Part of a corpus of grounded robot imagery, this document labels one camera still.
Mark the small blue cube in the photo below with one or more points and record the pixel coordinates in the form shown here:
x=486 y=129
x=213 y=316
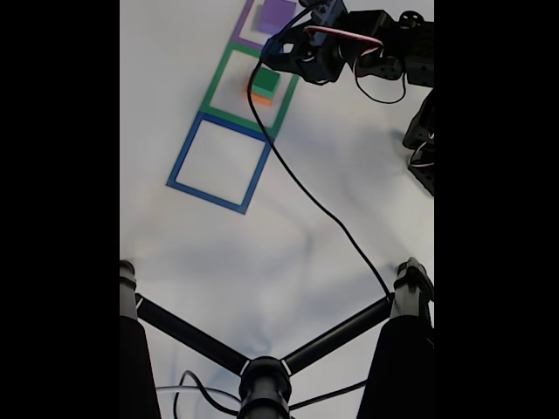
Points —
x=273 y=45

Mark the green square block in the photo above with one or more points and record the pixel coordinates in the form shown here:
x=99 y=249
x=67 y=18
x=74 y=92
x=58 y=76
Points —
x=265 y=83

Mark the purple square block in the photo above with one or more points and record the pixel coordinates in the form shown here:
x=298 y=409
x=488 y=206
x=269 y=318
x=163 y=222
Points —
x=275 y=15

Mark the orange square block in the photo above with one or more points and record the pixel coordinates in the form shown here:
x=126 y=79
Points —
x=262 y=101

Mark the black tripod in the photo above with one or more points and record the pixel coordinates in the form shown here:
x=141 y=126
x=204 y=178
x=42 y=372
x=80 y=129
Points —
x=264 y=384

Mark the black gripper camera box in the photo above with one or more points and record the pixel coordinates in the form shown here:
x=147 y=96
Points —
x=323 y=8

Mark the purple square frame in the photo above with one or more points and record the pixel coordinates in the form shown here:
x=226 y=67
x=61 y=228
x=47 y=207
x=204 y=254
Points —
x=240 y=35

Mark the green square frame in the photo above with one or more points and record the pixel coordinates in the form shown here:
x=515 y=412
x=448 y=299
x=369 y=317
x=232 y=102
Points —
x=214 y=83

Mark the blue square frame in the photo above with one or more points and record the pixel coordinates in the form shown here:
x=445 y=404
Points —
x=183 y=153

